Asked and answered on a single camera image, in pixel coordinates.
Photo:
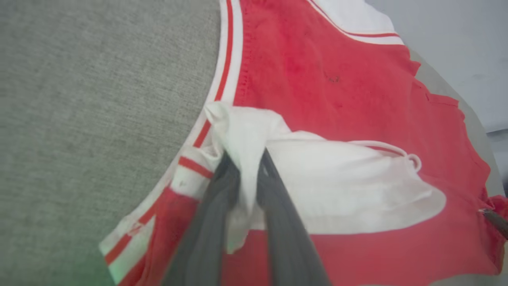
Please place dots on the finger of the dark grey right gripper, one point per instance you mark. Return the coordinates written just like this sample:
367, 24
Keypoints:
498, 222

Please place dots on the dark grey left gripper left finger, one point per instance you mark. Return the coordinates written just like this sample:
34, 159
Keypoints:
206, 238

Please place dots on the red white basketball jersey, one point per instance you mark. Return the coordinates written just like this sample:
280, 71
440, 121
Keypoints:
317, 79

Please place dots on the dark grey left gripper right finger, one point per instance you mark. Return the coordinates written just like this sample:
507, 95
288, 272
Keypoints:
287, 238

